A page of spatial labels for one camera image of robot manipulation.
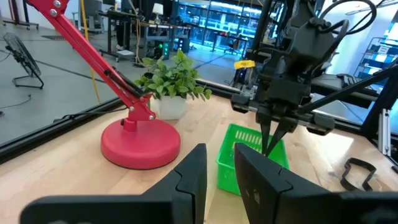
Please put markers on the black rolling rack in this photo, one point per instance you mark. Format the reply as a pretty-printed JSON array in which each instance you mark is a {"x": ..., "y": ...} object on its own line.
[{"x": 25, "y": 12}]

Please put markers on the computer with green lights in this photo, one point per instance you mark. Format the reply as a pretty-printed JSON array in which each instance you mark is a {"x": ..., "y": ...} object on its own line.
[{"x": 163, "y": 49}]

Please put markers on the metal shelf unit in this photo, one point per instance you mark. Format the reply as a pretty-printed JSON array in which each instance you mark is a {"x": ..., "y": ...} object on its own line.
[{"x": 376, "y": 57}]

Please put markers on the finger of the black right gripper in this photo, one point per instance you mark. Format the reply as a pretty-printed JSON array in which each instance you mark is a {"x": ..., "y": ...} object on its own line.
[
  {"x": 284, "y": 126},
  {"x": 265, "y": 127}
]

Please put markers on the silver aluminium extrusion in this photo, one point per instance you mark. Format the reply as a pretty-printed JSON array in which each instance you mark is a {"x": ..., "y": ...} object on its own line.
[{"x": 385, "y": 130}]

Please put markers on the black floor fan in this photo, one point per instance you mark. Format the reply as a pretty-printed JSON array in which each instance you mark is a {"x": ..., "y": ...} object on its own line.
[{"x": 21, "y": 56}]

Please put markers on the white table lamp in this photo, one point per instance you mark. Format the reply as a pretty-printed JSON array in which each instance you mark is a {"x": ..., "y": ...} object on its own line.
[{"x": 157, "y": 9}]

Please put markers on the green plant in white pot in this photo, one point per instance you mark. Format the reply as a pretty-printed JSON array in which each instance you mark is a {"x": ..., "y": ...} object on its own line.
[{"x": 171, "y": 107}]

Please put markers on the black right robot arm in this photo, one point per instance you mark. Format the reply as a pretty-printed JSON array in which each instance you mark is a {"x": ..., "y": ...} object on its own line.
[{"x": 311, "y": 40}]

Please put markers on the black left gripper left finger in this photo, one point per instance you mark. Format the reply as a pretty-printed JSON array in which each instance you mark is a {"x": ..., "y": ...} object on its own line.
[{"x": 174, "y": 199}]

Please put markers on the yellow label tag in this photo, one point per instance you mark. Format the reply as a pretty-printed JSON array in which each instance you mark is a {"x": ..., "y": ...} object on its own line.
[{"x": 244, "y": 64}]

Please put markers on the green plastic bin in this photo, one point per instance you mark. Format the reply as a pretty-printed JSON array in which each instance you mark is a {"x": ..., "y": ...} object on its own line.
[{"x": 227, "y": 161}]

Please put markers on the red desk lamp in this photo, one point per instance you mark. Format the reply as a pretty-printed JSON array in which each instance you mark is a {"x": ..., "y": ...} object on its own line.
[{"x": 140, "y": 146}]

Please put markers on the black office desk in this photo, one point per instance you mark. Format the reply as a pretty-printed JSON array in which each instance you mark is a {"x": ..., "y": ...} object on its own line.
[{"x": 118, "y": 15}]

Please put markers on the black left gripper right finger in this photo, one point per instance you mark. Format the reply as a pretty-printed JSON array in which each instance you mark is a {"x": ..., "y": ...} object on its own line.
[{"x": 273, "y": 199}]

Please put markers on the black rubber band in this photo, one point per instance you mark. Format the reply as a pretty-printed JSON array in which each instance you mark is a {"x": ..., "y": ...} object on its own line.
[{"x": 343, "y": 181}]

